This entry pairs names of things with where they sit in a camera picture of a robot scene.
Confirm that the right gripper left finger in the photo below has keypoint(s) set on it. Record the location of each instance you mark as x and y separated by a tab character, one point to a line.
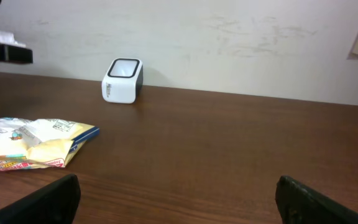
55	203

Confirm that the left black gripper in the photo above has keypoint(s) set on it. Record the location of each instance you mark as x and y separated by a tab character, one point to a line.
16	55

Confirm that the white barcode scanner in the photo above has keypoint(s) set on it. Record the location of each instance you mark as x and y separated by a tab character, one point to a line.
123	81

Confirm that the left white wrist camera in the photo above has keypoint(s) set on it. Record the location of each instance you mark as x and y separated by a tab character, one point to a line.
7	38

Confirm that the yellow white snack bag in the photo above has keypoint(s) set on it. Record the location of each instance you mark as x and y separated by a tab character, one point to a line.
42	143

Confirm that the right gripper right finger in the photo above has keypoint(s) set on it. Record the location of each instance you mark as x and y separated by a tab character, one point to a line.
299	204

